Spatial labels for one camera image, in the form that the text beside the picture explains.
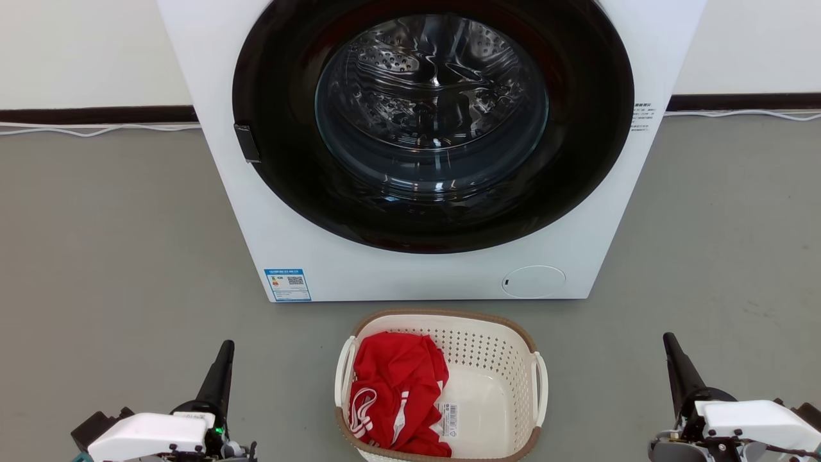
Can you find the cream perforated laundry basket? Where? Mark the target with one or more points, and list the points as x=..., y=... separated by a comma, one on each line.
x=494, y=410

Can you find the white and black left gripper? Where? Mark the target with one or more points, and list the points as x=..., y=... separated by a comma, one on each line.
x=154, y=433

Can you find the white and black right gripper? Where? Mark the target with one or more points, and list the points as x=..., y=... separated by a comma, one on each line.
x=757, y=420

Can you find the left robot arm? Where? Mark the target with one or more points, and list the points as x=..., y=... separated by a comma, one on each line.
x=96, y=427

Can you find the dark door latch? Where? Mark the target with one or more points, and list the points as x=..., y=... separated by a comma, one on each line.
x=247, y=144

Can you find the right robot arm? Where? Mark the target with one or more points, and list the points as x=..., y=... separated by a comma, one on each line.
x=809, y=412

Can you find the small text sticker on washer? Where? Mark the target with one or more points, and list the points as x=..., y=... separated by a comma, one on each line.
x=643, y=117

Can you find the white front-load washing machine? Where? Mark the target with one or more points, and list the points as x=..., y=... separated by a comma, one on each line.
x=224, y=224

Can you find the white garment tag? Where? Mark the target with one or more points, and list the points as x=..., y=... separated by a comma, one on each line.
x=448, y=420

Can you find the round white filter cover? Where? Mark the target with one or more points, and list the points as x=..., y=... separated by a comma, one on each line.
x=532, y=282

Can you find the dark round washing machine door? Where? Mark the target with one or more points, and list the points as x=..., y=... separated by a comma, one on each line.
x=276, y=192

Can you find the red garment with white stripes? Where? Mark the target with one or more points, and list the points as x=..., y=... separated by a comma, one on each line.
x=391, y=385

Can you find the blue energy label sticker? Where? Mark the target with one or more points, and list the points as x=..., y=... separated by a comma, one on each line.
x=287, y=285

